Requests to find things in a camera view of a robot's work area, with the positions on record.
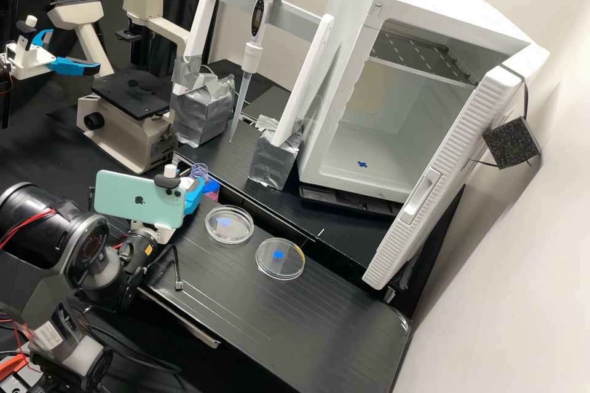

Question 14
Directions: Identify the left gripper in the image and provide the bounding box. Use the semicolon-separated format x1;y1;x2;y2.
5;28;102;81

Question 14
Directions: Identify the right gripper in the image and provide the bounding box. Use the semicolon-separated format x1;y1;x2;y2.
130;176;207;244

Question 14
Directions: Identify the left phone holder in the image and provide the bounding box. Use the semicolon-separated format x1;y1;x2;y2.
15;15;39;62

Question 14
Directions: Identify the petri dish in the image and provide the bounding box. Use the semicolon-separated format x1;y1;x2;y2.
204;204;255;246

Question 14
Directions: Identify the black platform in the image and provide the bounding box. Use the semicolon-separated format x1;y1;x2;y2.
176;123;465;320
137;193;412;393

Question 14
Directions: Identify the cream microscope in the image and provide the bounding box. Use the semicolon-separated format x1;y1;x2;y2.
45;0;191;176

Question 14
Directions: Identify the petri dish lid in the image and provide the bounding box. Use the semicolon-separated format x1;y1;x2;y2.
255;236;307;281

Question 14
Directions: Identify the white pipette stand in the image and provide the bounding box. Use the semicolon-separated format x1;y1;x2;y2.
169;0;336;192

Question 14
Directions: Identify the pipette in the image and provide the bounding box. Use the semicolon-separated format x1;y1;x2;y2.
228;0;281;143

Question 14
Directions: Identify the white incubator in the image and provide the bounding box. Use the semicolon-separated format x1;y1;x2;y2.
294;0;532;206

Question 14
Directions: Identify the incubator door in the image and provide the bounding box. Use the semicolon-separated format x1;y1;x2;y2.
361;42;552;291

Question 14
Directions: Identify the right wrist camera phone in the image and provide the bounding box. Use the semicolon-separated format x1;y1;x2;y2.
93;163;189;230

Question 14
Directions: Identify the black cable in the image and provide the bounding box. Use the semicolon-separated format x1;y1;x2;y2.
156;244;186;293

